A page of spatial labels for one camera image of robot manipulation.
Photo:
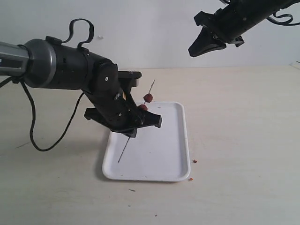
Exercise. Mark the thin metal skewer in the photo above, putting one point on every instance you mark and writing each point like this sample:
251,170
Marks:
129,137

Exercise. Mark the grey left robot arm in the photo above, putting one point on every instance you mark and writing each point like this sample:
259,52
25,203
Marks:
45,65

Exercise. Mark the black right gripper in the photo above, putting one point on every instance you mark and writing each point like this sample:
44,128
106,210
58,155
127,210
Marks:
228,24

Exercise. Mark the white plastic tray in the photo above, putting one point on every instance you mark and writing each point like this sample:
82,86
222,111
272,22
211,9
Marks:
155,154

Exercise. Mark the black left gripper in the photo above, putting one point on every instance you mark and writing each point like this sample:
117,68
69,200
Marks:
118,112

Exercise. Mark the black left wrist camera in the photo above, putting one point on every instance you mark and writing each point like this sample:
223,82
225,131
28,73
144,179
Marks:
129,78

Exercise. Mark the dark red date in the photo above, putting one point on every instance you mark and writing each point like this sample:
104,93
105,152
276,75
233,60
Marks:
143,107
148,98

